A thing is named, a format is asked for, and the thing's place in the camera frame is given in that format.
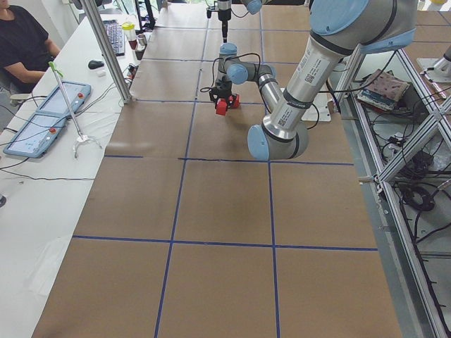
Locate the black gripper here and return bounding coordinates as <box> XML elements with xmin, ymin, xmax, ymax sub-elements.
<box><xmin>215</xmin><ymin>77</ymin><xmax>240</xmax><ymax>108</ymax></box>
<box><xmin>216</xmin><ymin>0</ymin><xmax>232</xmax><ymax>43</ymax></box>

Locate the red block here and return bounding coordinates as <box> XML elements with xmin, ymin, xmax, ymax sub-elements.
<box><xmin>216</xmin><ymin>99</ymin><xmax>228</xmax><ymax>116</ymax></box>

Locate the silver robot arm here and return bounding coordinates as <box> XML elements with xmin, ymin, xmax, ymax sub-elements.
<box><xmin>216</xmin><ymin>1</ymin><xmax>417</xmax><ymax>161</ymax></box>
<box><xmin>208</xmin><ymin>0</ymin><xmax>264</xmax><ymax>43</ymax></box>

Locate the steel cup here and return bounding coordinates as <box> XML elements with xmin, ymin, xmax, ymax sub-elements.
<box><xmin>137</xmin><ymin>34</ymin><xmax>147</xmax><ymax>46</ymax></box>

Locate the black keyboard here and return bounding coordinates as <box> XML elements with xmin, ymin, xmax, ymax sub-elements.
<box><xmin>102</xmin><ymin>20</ymin><xmax>125</xmax><ymax>56</ymax></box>

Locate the black computer mouse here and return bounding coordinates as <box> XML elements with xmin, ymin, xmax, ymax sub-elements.
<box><xmin>87</xmin><ymin>60</ymin><xmax>104</xmax><ymax>70</ymax></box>

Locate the stack of books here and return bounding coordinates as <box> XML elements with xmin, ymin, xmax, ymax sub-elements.
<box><xmin>357</xmin><ymin>69</ymin><xmax>410</xmax><ymax>111</ymax></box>

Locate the reacher grabber stick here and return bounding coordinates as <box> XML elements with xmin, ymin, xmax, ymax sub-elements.
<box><xmin>49</xmin><ymin>61</ymin><xmax>102</xmax><ymax>159</ymax></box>

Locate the teach pendant upper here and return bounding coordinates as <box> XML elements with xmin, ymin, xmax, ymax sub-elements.
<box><xmin>35</xmin><ymin>81</ymin><xmax>92</xmax><ymax>119</ymax></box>

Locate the teach pendant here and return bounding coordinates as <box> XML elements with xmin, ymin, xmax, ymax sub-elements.
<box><xmin>4</xmin><ymin>113</ymin><xmax>67</xmax><ymax>158</ymax></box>
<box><xmin>35</xmin><ymin>81</ymin><xmax>92</xmax><ymax>119</ymax></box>

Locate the teach pendant lower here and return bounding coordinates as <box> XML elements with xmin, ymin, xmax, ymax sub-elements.
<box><xmin>4</xmin><ymin>113</ymin><xmax>67</xmax><ymax>158</ymax></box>

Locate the seated person black shirt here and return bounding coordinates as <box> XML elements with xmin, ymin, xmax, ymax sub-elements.
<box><xmin>1</xmin><ymin>1</ymin><xmax>61</xmax><ymax>94</ymax></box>

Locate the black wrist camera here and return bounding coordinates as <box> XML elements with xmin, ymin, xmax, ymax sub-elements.
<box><xmin>209</xmin><ymin>87</ymin><xmax>219</xmax><ymax>104</ymax></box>

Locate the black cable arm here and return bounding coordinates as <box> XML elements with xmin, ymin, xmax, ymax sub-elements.
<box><xmin>201</xmin><ymin>52</ymin><xmax>262</xmax><ymax>93</ymax></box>

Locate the white camera pole base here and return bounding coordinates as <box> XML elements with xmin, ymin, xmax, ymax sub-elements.
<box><xmin>302</xmin><ymin>93</ymin><xmax>332</xmax><ymax>123</ymax></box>

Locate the aluminium frame post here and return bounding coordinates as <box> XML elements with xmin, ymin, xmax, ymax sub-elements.
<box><xmin>80</xmin><ymin>0</ymin><xmax>132</xmax><ymax>104</ymax></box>

